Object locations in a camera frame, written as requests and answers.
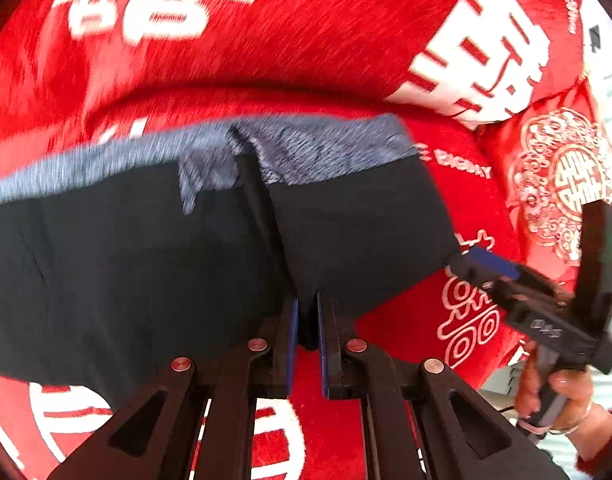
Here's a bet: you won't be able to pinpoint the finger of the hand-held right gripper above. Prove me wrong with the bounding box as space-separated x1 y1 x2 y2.
466 246 564 303
447 256 519 322

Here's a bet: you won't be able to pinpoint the silver bracelet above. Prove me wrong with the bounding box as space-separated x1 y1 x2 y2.
548 399 595 436

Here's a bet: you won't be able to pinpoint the red embroidered pillow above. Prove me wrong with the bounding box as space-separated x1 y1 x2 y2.
478 77 612 292

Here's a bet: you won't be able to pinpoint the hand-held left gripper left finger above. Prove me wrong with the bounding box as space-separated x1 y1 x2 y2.
48 295 300 480

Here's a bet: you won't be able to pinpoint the person's right forearm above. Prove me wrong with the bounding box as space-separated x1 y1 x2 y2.
548 406 612 479

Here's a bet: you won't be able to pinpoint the black pants with patterned band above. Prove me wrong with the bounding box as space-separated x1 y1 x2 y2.
0 112 460 411

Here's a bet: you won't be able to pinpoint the person's right hand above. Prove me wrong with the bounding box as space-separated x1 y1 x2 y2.
515 341 595 434

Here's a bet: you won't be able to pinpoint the red blanket with white print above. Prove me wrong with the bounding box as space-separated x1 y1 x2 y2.
0 0 604 480

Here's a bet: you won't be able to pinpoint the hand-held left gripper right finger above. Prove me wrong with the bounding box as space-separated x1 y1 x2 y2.
316 290 569 480

